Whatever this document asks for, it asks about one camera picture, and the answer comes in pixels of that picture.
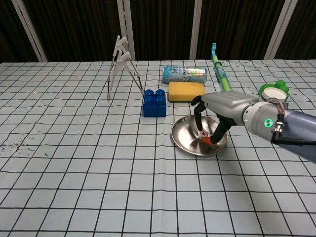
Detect yellow sponge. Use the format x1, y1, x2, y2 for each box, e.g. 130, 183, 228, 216
168, 81, 206, 103

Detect green and blue toothbrush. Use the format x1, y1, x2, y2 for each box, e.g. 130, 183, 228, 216
210, 42, 234, 92

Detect round steel plate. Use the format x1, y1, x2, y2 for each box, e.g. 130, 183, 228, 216
171, 115, 229, 157

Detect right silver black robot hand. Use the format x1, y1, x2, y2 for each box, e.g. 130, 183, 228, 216
191, 90, 259, 146

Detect white metal frame post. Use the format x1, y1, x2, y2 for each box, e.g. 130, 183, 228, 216
190, 0, 203, 60
11, 0, 48, 62
264, 0, 294, 60
117, 0, 136, 61

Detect green toy building block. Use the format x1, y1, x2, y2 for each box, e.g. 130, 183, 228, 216
258, 80, 290, 103

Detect light blue checkered tablecloth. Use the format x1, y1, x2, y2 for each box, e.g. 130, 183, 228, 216
0, 59, 316, 237

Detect light blue beverage can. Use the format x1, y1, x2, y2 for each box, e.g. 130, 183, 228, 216
162, 66, 207, 84

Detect blue toy building block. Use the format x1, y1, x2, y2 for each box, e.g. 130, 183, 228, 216
143, 88, 167, 118

